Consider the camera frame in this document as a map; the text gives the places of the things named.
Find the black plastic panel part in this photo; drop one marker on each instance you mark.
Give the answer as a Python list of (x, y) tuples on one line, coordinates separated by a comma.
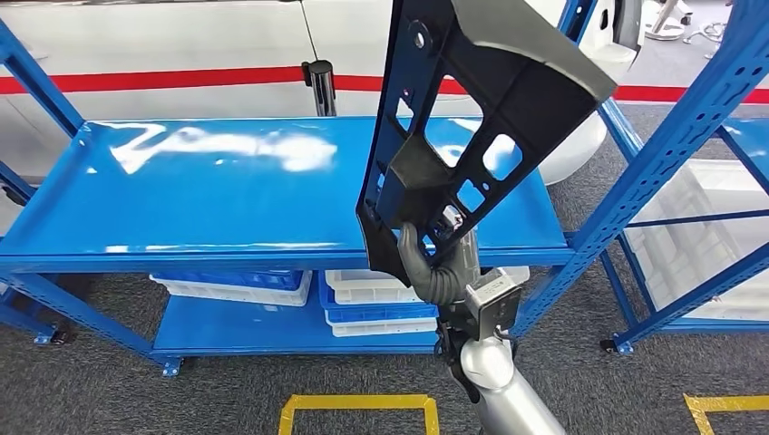
[(541, 90)]

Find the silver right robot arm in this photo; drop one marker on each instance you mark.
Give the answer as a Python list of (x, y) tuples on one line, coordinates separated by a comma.
[(498, 384)]

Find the red barrier belt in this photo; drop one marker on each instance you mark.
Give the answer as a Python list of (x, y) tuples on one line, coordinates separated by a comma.
[(691, 94), (150, 80)]

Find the white car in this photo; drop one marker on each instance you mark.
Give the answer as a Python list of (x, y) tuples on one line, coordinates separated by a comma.
[(180, 36)]

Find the large white plastic crate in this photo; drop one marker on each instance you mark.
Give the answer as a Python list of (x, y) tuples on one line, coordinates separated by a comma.
[(691, 252)]

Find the chrome base stool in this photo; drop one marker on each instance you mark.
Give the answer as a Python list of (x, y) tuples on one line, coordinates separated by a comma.
[(712, 33)]

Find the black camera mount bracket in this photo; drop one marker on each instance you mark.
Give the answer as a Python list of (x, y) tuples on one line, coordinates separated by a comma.
[(450, 336)]

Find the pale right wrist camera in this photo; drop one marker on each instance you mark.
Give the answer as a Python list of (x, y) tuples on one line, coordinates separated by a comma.
[(495, 306)]

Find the black barrier post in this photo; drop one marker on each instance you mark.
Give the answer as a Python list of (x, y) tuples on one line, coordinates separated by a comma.
[(321, 90)]

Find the white pedestal base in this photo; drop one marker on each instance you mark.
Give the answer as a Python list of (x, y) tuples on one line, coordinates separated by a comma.
[(664, 27)]

